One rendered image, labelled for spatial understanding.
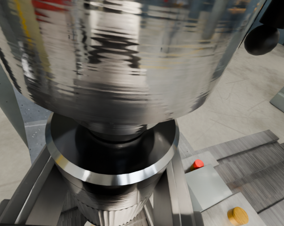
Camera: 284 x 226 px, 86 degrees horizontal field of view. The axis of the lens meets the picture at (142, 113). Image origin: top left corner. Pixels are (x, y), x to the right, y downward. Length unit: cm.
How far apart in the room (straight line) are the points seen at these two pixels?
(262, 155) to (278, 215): 17
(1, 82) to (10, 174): 117
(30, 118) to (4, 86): 10
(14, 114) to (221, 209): 56
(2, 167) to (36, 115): 121
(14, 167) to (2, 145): 26
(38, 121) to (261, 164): 64
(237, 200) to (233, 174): 18
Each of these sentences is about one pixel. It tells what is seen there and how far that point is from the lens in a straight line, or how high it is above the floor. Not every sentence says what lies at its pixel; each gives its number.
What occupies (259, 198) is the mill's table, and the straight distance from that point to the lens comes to 52.
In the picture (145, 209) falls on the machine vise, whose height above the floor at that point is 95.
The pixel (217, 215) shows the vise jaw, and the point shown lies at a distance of 31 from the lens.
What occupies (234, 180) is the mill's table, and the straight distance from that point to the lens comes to 51.
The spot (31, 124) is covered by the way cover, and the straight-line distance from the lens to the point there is 50.
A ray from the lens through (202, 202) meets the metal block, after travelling 27.
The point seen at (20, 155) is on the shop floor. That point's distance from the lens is 168.
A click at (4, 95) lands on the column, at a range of 54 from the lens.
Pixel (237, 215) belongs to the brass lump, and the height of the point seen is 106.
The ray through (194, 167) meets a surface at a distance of 31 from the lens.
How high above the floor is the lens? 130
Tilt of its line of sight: 44 degrees down
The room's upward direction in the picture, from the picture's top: 12 degrees clockwise
